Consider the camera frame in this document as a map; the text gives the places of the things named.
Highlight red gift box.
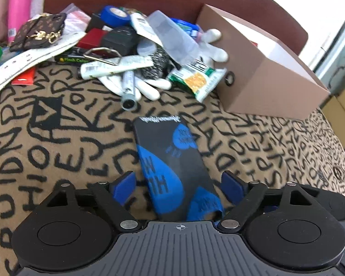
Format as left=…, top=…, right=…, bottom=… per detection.
left=76, top=28, right=110, bottom=49

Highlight patterned tan desktop cloth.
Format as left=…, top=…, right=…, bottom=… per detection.
left=0, top=60, right=345, bottom=276

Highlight blue black phone case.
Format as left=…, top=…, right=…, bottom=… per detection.
left=132, top=115, right=225, bottom=222

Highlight pink thermos bottle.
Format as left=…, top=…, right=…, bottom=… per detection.
left=7, top=0, right=36, bottom=45

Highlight brown patterned phone case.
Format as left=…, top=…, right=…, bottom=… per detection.
left=9, top=12, right=67, bottom=53

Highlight red packet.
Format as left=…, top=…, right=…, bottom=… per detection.
left=11, top=66, right=36, bottom=85

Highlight white barcode packet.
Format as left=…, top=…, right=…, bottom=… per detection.
left=131, top=13, right=156, bottom=39

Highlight blue tape roll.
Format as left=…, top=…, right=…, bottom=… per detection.
left=100, top=5, right=132, bottom=29

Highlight clear plastic bag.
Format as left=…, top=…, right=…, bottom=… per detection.
left=138, top=10, right=202, bottom=66

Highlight pale green tube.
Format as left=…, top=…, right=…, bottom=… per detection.
left=77, top=56, right=154, bottom=80

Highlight silver marker pen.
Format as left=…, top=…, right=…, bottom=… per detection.
left=121, top=70, right=141, bottom=110

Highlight pink clear zip bag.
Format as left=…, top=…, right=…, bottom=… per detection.
left=64, top=3, right=92, bottom=33

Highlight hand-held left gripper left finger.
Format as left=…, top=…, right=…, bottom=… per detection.
left=39, top=170, right=141, bottom=232

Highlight steel wool scourer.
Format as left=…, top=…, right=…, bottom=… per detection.
left=138, top=46, right=171, bottom=79

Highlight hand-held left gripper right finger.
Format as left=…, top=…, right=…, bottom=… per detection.
left=218, top=170, right=320, bottom=232

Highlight black green flat box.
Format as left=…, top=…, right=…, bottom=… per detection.
left=54, top=52, right=89, bottom=64

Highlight green white snack packet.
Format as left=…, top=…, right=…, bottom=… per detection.
left=166, top=60, right=227, bottom=103

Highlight cardboard boxes on floor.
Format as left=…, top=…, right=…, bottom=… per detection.
left=322, top=76, right=345, bottom=150

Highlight white ruler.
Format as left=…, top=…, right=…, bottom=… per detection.
left=0, top=32, right=87, bottom=100

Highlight brown cardboard box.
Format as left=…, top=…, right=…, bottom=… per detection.
left=196, top=3, right=331, bottom=120

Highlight metal wire clip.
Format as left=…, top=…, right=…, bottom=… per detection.
left=83, top=47, right=122, bottom=66

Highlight blue gum pack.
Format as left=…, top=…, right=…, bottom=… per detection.
left=172, top=17, right=202, bottom=38

